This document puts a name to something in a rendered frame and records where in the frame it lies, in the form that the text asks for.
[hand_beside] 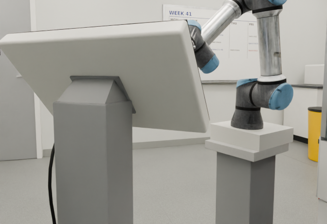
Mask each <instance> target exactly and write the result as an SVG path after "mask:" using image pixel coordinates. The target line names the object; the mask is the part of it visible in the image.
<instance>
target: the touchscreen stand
mask: <svg viewBox="0 0 327 224"><path fill-rule="evenodd" d="M53 118H54V154H55V179H56V203H57V224H133V153H132V101H131V100H125V101H119V102H113V103H106V104H104V103H76V102H58V101H55V102H53Z"/></svg>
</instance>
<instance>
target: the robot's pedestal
mask: <svg viewBox="0 0 327 224"><path fill-rule="evenodd" d="M205 148H206V149H210V150H213V151H217V177H216V224H273V204H274V180H275V156H276V155H277V154H280V153H283V152H286V151H288V150H289V143H286V144H283V145H279V146H276V147H273V148H269V149H266V150H263V151H255V150H251V149H247V148H243V147H239V146H235V145H232V144H228V143H224V142H220V141H216V140H212V139H209V140H206V141H205Z"/></svg>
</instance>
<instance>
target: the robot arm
mask: <svg viewBox="0 0 327 224"><path fill-rule="evenodd" d="M286 1H287V0H225V1H224V2H223V4H222V7H221V8H220V9H219V10H218V11H217V12H216V13H215V14H214V15H213V16H212V17H211V18H210V19H209V20H208V21H207V22H206V23H205V24H204V25H203V26H202V27H201V25H200V24H199V23H198V22H197V21H195V20H188V25H189V30H190V34H191V38H192V43H193V47H194V51H195V56H196V60H197V65H198V68H200V70H201V71H202V72H203V73H205V74H209V73H211V72H213V71H214V70H215V69H216V68H217V67H218V66H219V60H218V58H217V57H216V54H215V53H214V52H213V51H212V49H211V48H210V47H209V45H210V44H211V43H212V42H213V41H214V40H215V39H216V38H217V37H218V36H219V35H220V34H221V33H222V32H223V30H224V29H225V28H226V27H227V26H228V25H229V24H230V23H231V22H232V21H233V20H234V19H238V18H239V17H240V16H241V15H242V14H244V13H246V12H248V11H252V14H253V16H255V17H256V20H257V34H258V47H259V61H260V77H259V78H250V79H240V80H238V81H237V85H236V107H235V112H234V114H233V117H232V119H231V126H232V127H234V128H238V129H245V130H259V129H263V125H264V123H263V119H262V116H261V112H260V110H261V107H262V108H267V109H271V110H283V109H285V108H287V107H288V106H289V104H290V103H291V101H292V98H293V88H292V86H291V85H290V84H289V83H287V79H286V76H284V75H283V74H282V62H281V44H280V26H279V14H280V13H281V11H282V10H283V4H284V3H285V2H286Z"/></svg>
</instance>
